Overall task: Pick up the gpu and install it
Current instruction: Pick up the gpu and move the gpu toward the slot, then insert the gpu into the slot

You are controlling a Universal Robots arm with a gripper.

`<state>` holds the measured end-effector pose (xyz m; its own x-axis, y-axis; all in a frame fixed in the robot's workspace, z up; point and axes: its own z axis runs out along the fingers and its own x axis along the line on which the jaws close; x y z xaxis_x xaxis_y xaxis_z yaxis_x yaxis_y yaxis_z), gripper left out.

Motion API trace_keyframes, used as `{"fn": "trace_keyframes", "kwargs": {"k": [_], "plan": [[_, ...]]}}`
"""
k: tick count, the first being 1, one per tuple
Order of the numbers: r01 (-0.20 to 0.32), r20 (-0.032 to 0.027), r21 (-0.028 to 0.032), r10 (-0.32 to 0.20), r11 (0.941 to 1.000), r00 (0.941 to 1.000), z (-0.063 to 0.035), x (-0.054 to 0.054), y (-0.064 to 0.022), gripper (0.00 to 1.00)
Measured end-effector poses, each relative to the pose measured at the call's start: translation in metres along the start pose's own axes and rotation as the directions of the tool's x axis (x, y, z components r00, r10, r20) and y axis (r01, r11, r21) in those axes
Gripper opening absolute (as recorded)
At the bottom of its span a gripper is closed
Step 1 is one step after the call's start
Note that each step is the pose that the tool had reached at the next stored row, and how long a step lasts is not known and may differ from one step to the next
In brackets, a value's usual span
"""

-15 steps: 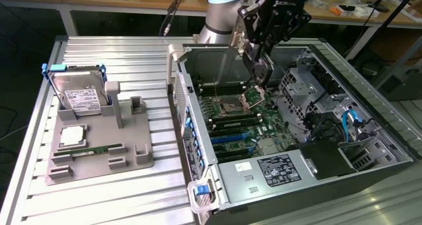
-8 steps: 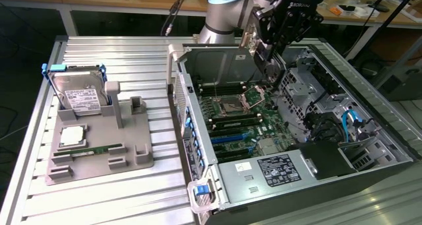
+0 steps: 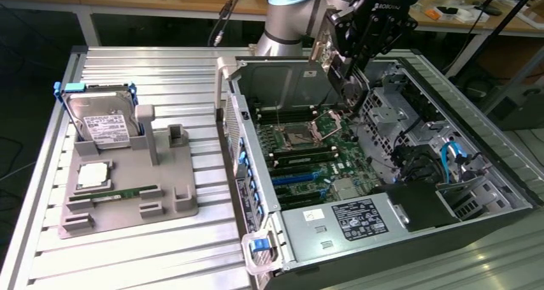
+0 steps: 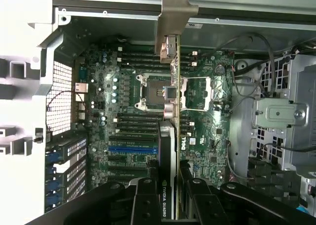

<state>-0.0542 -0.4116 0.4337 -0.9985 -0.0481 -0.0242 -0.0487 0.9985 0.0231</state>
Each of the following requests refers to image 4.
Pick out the long black expansion slot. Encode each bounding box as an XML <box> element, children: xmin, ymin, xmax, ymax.
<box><xmin>108</xmin><ymin>170</ymin><xmax>150</xmax><ymax>178</ymax></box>
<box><xmin>109</xmin><ymin>135</ymin><xmax>158</xmax><ymax>143</ymax></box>

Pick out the blue expansion slot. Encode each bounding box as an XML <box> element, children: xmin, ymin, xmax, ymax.
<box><xmin>108</xmin><ymin>146</ymin><xmax>158</xmax><ymax>156</ymax></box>

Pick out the black RAM slot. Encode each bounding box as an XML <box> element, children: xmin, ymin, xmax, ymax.
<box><xmin>118</xmin><ymin>60</ymin><xmax>198</xmax><ymax>67</ymax></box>
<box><xmin>117</xmin><ymin>113</ymin><xmax>193</xmax><ymax>119</ymax></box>
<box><xmin>118</xmin><ymin>46</ymin><xmax>198</xmax><ymax>56</ymax></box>
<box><xmin>118</xmin><ymin>54</ymin><xmax>198</xmax><ymax>62</ymax></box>
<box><xmin>113</xmin><ymin>118</ymin><xmax>193</xmax><ymax>125</ymax></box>
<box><xmin>118</xmin><ymin>66</ymin><xmax>198</xmax><ymax>73</ymax></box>
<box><xmin>117</xmin><ymin>123</ymin><xmax>193</xmax><ymax>130</ymax></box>
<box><xmin>117</xmin><ymin>128</ymin><xmax>193</xmax><ymax>136</ymax></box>

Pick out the black perforated slot cover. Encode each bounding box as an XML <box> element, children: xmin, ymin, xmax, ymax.
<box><xmin>61</xmin><ymin>163</ymin><xmax>87</xmax><ymax>183</ymax></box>
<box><xmin>61</xmin><ymin>137</ymin><xmax>87</xmax><ymax>159</ymax></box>
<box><xmin>61</xmin><ymin>181</ymin><xmax>87</xmax><ymax>202</ymax></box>

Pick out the green Dell motherboard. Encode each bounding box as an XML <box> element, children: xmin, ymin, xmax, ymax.
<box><xmin>74</xmin><ymin>43</ymin><xmax>235</xmax><ymax>193</ymax></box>

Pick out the silver socket cover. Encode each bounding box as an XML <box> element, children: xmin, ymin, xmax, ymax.
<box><xmin>181</xmin><ymin>76</ymin><xmax>214</xmax><ymax>111</ymax></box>

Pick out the CPU socket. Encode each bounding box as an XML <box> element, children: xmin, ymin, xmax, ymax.
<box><xmin>134</xmin><ymin>73</ymin><xmax>182</xmax><ymax>112</ymax></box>

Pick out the silver ethernet port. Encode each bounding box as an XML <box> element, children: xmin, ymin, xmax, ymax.
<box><xmin>73</xmin><ymin>82</ymin><xmax>89</xmax><ymax>93</ymax></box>

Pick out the round coin cell battery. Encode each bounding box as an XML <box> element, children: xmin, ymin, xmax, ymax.
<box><xmin>214</xmin><ymin>64</ymin><xmax>226</xmax><ymax>76</ymax></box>

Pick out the metal disk bay cage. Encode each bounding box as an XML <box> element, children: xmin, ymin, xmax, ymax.
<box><xmin>251</xmin><ymin>53</ymin><xmax>316</xmax><ymax>179</ymax></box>

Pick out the open metal PC case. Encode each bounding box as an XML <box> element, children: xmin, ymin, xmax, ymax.
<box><xmin>27</xmin><ymin>0</ymin><xmax>316</xmax><ymax>225</ymax></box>

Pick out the white parts rack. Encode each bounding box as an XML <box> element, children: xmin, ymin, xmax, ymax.
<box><xmin>0</xmin><ymin>54</ymin><xmax>47</xmax><ymax>156</ymax></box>

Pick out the red black twisted wire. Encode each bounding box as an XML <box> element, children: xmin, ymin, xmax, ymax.
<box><xmin>46</xmin><ymin>90</ymin><xmax>87</xmax><ymax>112</ymax></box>

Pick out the thick black cable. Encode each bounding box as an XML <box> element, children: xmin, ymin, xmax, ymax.
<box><xmin>217</xmin><ymin>33</ymin><xmax>277</xmax><ymax>97</ymax></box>

